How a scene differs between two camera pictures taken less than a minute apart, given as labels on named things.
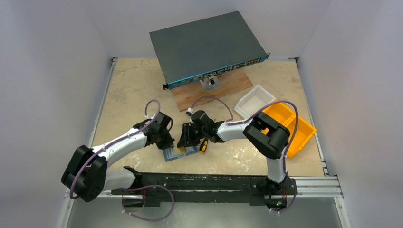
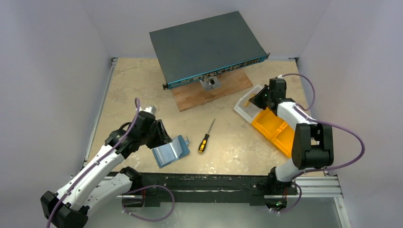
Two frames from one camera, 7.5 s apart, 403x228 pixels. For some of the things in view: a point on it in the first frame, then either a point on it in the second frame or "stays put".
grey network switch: (191, 50) stays put
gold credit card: (180, 150) → (247, 102)
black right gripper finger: (186, 138) → (262, 98)
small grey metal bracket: (210, 83) stays put
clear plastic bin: (253, 102) stays put
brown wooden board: (185, 96) stays put
